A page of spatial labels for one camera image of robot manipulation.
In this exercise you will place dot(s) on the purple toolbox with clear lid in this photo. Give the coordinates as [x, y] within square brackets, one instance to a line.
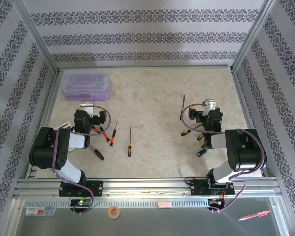
[86, 84]

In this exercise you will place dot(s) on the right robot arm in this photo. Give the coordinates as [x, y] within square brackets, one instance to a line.
[248, 152]

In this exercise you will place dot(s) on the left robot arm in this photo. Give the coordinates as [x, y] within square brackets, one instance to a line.
[46, 147]

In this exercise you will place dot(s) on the red black precision screwdriver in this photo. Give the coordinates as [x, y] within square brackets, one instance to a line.
[96, 129]
[113, 136]
[104, 134]

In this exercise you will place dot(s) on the white calculator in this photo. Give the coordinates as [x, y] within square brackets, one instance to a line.
[66, 125]

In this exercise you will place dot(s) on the controller board green light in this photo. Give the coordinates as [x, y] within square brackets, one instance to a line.
[81, 202]

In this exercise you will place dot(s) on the pink eraser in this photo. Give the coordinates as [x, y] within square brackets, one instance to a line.
[164, 204]

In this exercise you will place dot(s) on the orange tape roll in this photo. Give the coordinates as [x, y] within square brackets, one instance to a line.
[110, 212]

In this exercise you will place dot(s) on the white label sticker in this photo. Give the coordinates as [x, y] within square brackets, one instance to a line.
[39, 211]

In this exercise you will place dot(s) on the red pen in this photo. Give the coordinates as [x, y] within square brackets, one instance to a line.
[254, 215]

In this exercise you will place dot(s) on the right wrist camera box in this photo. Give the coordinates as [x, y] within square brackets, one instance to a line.
[209, 105]

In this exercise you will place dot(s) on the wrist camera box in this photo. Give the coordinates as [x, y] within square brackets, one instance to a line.
[87, 105]
[209, 105]

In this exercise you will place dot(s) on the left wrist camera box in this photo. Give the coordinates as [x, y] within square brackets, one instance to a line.
[87, 105]

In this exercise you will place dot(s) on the aluminium side rail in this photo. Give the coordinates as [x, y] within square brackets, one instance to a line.
[43, 123]
[244, 98]

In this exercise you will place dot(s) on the aluminium rear rail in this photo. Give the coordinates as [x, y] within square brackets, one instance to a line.
[137, 67]

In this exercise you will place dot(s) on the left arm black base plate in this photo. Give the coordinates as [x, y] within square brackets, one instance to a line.
[98, 188]

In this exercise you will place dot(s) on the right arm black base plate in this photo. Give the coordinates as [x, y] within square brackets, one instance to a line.
[196, 188]

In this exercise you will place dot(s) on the aluminium mounting rail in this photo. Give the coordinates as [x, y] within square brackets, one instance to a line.
[147, 186]

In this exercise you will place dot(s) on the aluminium frame post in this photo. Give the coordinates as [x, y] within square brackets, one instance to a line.
[37, 37]
[252, 37]

